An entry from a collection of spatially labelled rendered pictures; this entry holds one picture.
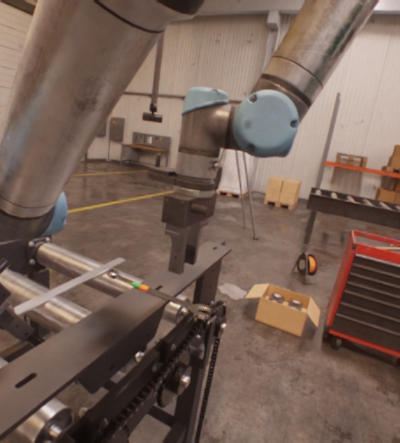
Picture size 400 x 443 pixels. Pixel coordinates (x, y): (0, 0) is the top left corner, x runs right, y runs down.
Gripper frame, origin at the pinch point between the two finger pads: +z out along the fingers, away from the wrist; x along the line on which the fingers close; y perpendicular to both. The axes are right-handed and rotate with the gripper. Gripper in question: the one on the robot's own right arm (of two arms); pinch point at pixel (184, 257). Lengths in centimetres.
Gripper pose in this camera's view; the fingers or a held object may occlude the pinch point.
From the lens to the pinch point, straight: 58.2
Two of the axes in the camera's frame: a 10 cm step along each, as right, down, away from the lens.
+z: -1.4, 9.5, 2.7
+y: 8.9, 2.4, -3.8
